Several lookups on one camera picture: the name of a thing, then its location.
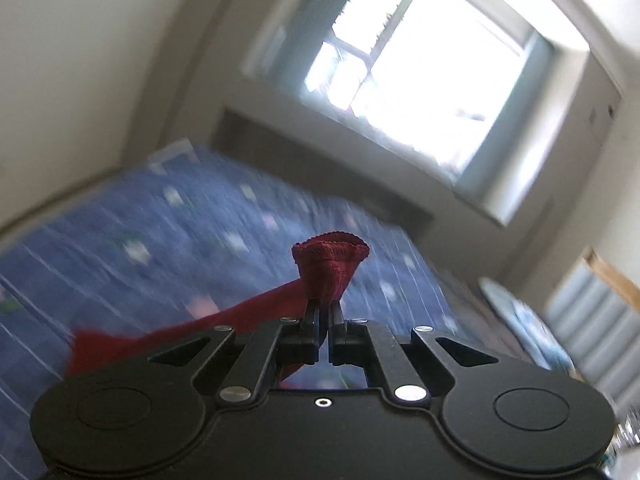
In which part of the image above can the red knit garment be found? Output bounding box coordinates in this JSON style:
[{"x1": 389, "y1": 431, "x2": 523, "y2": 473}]
[{"x1": 65, "y1": 232, "x2": 370, "y2": 377}]

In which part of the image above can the blue plaid floral quilt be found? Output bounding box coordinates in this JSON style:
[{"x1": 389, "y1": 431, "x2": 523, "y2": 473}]
[{"x1": 1, "y1": 148, "x2": 461, "y2": 479}]

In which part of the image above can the floral pillow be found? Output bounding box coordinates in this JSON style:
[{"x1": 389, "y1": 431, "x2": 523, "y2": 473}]
[{"x1": 477, "y1": 278, "x2": 579, "y2": 378}]

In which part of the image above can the padded grey headboard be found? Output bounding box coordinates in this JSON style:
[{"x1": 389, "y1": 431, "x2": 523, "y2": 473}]
[{"x1": 542, "y1": 247, "x2": 639, "y2": 415}]

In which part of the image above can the window with white frame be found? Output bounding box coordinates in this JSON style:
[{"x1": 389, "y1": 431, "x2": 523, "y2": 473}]
[{"x1": 247, "y1": 0, "x2": 589, "y2": 226}]

